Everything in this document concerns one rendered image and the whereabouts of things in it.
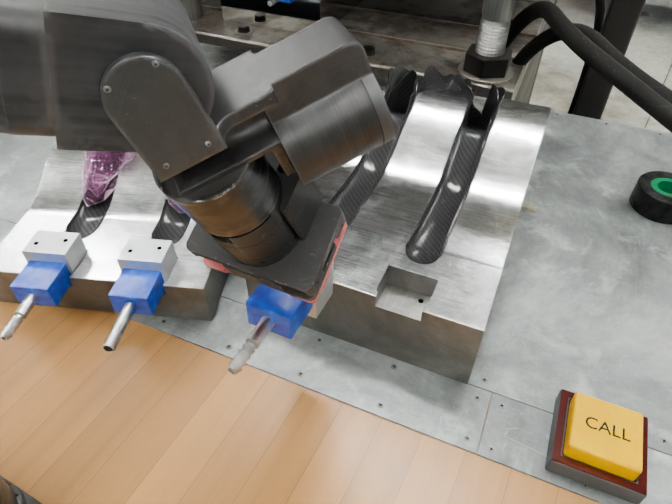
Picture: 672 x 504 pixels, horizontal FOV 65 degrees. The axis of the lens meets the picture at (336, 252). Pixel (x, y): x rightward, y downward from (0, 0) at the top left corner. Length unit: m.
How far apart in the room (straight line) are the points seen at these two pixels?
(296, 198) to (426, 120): 0.42
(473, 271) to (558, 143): 0.46
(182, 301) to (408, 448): 0.29
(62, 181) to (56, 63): 0.54
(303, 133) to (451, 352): 0.33
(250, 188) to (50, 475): 0.38
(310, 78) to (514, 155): 0.46
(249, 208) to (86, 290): 0.39
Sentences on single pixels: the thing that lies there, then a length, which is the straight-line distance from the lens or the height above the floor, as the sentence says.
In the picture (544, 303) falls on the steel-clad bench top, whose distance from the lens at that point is 0.68.
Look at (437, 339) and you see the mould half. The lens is 0.54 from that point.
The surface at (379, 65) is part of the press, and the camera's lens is 1.21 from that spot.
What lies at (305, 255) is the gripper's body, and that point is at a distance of 0.36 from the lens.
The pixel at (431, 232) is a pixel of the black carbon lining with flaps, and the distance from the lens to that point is 0.61.
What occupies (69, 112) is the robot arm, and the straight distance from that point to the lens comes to 0.25.
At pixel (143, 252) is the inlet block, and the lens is 0.61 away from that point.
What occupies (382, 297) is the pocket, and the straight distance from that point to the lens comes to 0.56.
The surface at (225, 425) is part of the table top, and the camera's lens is 0.56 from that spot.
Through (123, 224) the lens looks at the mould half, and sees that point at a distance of 0.70.
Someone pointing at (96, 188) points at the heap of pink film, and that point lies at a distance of 0.74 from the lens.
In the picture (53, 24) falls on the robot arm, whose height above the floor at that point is 1.21.
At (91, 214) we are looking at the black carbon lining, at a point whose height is 0.85.
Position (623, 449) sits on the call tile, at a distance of 0.55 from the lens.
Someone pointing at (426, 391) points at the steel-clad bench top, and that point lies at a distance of 0.57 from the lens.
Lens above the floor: 1.28
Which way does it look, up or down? 44 degrees down
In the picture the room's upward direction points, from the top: straight up
